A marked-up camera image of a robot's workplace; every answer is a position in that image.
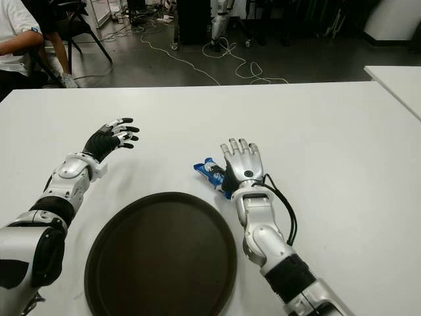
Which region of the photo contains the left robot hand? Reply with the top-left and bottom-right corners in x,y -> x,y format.
82,117 -> 141,164

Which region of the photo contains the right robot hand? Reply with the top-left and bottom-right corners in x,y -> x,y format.
219,138 -> 266,193

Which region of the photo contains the blue Oreo packet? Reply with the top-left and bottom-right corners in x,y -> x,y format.
192,157 -> 233,200

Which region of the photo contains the black metal chair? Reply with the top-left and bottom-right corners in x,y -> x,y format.
36,0 -> 114,88

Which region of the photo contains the dark round tray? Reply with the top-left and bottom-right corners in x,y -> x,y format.
84,192 -> 238,316

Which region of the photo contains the seated person white shirt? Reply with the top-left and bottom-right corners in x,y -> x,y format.
0,0 -> 80,99

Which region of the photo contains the silver humanoid robot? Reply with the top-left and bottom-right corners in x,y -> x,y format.
210,0 -> 236,47

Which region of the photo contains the black wheeled cabinet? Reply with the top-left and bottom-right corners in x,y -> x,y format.
170,0 -> 213,50

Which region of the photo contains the white side table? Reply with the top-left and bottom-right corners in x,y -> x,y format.
363,65 -> 421,121

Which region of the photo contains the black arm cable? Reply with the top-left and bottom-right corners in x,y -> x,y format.
262,173 -> 298,246

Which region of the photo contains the white floor cable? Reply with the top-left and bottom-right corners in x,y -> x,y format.
139,18 -> 290,86

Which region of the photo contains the white curved pedestal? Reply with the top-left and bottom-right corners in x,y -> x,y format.
361,0 -> 421,43

